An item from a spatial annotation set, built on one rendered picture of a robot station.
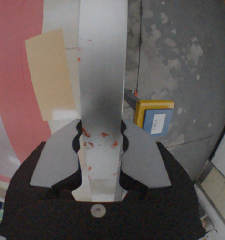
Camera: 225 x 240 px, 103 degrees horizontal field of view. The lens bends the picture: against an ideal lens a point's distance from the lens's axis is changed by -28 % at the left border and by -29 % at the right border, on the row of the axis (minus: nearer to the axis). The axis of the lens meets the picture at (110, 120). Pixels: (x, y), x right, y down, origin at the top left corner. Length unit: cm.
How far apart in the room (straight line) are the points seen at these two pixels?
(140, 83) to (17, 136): 132
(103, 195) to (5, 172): 24
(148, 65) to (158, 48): 24
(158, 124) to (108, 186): 27
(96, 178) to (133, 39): 131
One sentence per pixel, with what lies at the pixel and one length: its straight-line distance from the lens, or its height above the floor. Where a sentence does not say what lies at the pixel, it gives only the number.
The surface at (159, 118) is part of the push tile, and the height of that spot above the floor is 97.
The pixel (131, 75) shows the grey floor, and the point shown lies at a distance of 136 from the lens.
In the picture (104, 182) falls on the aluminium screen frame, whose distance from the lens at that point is 18.
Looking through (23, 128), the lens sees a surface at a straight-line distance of 20.
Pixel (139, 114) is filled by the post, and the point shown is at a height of 95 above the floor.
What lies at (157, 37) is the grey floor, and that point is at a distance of 150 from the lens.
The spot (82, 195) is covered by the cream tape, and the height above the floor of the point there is 111.
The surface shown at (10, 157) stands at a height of 109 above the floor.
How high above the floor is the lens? 126
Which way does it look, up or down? 60 degrees down
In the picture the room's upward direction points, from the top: 156 degrees clockwise
